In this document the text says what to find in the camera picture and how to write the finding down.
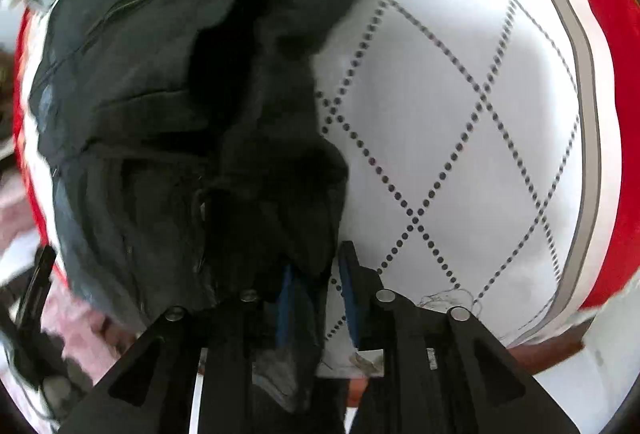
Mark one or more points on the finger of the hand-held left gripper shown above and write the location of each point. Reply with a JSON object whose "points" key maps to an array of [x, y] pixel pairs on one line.
{"points": [[37, 281]]}

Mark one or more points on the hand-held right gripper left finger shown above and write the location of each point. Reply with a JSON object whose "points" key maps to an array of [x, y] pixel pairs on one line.
{"points": [[286, 314]]}

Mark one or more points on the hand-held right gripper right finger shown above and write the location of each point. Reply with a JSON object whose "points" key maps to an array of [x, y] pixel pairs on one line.
{"points": [[350, 299]]}

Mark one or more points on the dark grey jacket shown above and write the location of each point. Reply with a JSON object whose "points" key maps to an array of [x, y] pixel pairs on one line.
{"points": [[150, 113]]}

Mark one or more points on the pink cloth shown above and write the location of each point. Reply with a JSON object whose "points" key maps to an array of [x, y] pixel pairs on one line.
{"points": [[75, 319]]}

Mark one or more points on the white dotted diamond blanket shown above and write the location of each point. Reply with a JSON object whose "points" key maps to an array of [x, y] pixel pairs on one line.
{"points": [[450, 113]]}

